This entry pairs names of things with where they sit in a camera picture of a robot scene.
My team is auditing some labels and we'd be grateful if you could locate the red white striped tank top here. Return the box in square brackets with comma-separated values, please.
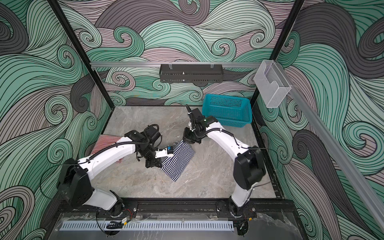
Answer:
[90, 135, 122, 155]

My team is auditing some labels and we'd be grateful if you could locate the clear plastic wall bin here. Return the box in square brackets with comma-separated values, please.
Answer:
[254, 60, 292, 108]

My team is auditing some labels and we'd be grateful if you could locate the teal plastic basket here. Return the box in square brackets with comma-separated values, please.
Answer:
[203, 94, 252, 128]

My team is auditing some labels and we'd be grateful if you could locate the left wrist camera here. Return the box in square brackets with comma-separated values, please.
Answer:
[155, 146, 174, 158]

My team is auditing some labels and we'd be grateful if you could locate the right black frame post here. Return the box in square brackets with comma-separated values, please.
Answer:
[247, 0, 306, 109]

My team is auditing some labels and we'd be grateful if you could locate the right aluminium rail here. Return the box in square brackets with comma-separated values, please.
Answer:
[275, 63, 384, 230]

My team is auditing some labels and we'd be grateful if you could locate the black perforated wall tray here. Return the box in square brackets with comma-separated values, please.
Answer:
[159, 64, 224, 84]

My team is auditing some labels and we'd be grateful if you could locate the navy white striped tank top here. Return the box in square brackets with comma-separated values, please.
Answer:
[161, 140, 195, 182]

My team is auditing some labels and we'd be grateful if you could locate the aluminium rail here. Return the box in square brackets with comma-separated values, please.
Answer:
[275, 63, 384, 230]
[90, 61, 261, 69]

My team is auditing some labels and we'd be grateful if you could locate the white slotted cable duct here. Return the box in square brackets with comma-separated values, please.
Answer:
[59, 220, 235, 232]

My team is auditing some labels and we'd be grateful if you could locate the back aluminium rail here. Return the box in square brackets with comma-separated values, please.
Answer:
[90, 61, 261, 69]

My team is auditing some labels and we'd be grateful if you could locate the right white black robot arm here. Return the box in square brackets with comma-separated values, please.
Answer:
[183, 106, 266, 208]

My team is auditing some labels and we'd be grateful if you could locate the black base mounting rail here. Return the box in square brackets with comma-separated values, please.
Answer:
[55, 198, 298, 219]

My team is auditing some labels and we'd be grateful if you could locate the left black frame post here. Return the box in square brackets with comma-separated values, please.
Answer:
[47, 0, 115, 111]

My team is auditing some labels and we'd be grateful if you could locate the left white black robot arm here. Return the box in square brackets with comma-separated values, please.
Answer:
[57, 126, 173, 217]

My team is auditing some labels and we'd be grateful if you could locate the black frame post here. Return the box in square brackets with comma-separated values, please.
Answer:
[47, 0, 115, 111]
[247, 0, 306, 109]

